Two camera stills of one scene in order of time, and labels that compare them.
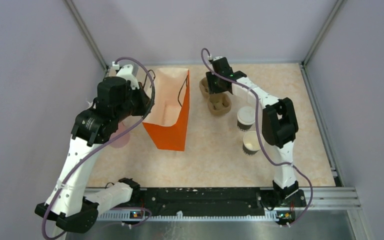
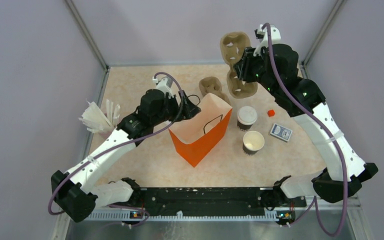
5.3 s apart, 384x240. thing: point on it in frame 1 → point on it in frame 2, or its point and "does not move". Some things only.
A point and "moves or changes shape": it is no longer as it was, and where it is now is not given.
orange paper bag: [167, 122] moves or changes shape
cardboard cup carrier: [219, 103] does not move
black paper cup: [250, 142] does not move
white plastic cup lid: [246, 115] does not move
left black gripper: [144, 98] → [186, 111]
